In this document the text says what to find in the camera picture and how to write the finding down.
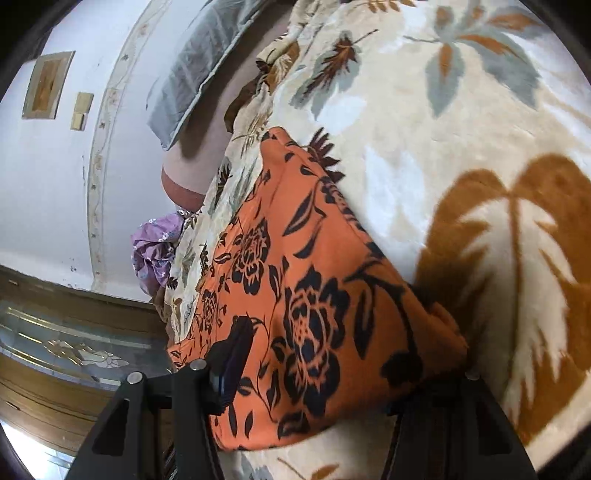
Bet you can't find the purple crumpled cloth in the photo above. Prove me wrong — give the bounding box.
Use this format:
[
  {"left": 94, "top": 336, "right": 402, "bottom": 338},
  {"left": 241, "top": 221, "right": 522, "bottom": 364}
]
[{"left": 130, "top": 209, "right": 186, "bottom": 297}]

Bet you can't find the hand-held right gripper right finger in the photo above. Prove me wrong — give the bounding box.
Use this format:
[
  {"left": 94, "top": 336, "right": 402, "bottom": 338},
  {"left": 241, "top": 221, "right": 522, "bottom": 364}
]
[{"left": 381, "top": 367, "right": 539, "bottom": 480}]

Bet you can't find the cream leaf-print blanket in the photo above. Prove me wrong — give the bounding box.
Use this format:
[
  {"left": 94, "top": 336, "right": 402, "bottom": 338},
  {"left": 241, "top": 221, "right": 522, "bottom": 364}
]
[{"left": 159, "top": 0, "right": 591, "bottom": 480}]

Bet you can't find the wooden glass-panel door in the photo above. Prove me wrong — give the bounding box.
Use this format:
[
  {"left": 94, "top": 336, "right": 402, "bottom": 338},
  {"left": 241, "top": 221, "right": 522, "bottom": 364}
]
[{"left": 0, "top": 264, "right": 174, "bottom": 459}]

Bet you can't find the large framed wall picture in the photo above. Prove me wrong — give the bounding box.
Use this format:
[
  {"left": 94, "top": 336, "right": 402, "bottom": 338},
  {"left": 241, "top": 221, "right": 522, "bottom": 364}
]
[{"left": 21, "top": 50, "right": 76, "bottom": 120}]

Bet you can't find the pink bed sheet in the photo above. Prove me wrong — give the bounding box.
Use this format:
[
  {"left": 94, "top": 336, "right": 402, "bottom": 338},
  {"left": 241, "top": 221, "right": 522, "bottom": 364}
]
[{"left": 160, "top": 0, "right": 298, "bottom": 209}]

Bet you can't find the grey pillow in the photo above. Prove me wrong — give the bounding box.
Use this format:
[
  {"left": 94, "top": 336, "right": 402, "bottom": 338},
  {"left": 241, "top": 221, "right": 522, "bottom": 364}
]
[{"left": 146, "top": 0, "right": 297, "bottom": 151}]

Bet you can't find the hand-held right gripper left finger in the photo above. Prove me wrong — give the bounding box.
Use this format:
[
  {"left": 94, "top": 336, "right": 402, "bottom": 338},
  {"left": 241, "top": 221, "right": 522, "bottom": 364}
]
[{"left": 67, "top": 316, "right": 254, "bottom": 480}]

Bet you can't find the orange floral garment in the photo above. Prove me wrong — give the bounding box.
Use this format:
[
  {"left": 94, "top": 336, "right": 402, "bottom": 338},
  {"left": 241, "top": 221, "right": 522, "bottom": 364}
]
[{"left": 166, "top": 126, "right": 470, "bottom": 453}]

